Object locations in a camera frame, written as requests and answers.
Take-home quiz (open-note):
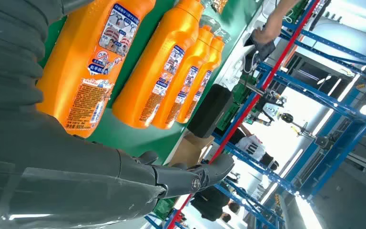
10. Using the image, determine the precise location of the blue metal rack frame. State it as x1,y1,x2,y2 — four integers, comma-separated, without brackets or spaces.
143,0,366,229

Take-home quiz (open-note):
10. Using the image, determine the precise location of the green plastic crate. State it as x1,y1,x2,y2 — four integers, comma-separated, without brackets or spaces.
216,74,259,132

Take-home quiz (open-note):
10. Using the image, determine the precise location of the white humanoid robot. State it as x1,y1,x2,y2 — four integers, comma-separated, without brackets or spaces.
245,90,297,127

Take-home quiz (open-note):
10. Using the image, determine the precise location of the red metal beam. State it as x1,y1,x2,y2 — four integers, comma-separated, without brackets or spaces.
167,0,321,229

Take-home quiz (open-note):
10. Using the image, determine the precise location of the black carrying case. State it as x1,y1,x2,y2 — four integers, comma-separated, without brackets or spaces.
187,83,234,139

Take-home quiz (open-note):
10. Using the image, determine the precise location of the dark tablet on stand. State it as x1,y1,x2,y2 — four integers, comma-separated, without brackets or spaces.
244,33,276,61

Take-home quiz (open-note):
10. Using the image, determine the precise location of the brown cardboard box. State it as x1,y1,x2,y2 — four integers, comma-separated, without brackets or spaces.
169,133,215,168

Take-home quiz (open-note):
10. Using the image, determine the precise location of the person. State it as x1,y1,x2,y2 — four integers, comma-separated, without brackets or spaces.
235,125,280,171
252,0,302,45
190,185,241,222

